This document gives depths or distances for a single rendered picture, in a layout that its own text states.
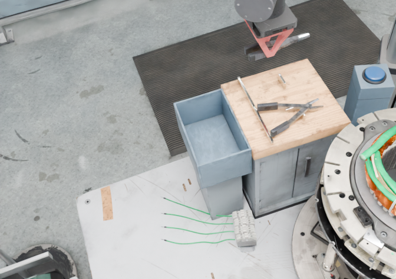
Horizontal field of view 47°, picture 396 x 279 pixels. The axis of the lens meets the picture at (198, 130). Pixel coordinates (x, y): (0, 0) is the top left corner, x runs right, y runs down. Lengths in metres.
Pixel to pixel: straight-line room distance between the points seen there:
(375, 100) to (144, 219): 0.60
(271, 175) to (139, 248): 0.36
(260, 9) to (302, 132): 0.30
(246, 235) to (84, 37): 2.08
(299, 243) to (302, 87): 0.35
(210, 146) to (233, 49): 1.66
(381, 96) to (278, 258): 0.42
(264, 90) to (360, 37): 1.78
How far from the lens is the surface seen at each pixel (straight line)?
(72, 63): 2.74
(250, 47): 0.85
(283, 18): 0.78
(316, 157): 0.98
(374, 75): 1.03
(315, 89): 0.96
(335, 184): 0.79
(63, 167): 2.28
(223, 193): 1.01
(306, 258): 1.05
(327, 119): 0.91
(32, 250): 2.10
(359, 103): 1.05
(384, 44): 1.30
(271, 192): 1.03
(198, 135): 0.98
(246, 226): 1.05
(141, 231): 1.12
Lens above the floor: 1.77
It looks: 53 degrees down
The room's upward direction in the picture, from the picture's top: 10 degrees counter-clockwise
